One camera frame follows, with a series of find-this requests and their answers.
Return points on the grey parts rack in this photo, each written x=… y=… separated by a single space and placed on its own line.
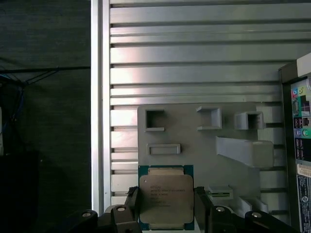
x=189 y=145

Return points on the black PC case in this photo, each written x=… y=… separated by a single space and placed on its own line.
x=286 y=121

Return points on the silver CPU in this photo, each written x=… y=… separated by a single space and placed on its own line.
x=166 y=194

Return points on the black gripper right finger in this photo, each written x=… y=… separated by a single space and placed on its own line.
x=201 y=206

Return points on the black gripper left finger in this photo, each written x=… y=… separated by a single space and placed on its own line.
x=132 y=206

